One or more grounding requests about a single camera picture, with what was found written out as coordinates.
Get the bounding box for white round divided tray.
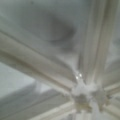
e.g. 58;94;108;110
0;0;120;120

